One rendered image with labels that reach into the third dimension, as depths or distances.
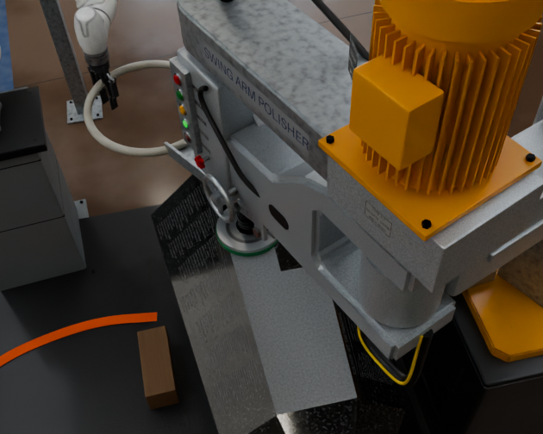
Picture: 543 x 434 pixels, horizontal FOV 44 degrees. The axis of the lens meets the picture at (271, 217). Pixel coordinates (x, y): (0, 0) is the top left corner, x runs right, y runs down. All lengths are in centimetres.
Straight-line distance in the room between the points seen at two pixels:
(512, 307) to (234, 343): 86
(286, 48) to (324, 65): 10
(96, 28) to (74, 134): 152
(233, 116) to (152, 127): 219
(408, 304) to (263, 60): 60
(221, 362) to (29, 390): 114
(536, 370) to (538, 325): 14
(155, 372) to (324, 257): 131
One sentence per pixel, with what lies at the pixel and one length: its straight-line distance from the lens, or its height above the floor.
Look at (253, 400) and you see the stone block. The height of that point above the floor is 77.
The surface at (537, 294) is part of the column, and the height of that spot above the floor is 82.
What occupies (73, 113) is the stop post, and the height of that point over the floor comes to 1.
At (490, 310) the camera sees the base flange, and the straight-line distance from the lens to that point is 218.
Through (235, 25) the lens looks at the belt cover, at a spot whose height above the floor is 169.
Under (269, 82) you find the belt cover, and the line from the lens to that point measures 139.
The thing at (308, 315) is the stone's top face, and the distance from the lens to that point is 204.
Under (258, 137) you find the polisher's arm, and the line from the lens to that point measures 172.
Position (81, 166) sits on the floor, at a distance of 376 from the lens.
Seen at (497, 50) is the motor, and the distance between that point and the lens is 100.
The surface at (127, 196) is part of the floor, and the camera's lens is 354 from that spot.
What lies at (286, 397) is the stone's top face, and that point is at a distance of 192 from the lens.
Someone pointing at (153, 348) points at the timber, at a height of 14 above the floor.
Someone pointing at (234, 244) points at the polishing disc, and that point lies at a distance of 217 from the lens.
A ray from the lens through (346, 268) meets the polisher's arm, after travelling 163.
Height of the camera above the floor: 257
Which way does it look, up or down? 50 degrees down
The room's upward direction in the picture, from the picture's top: 3 degrees counter-clockwise
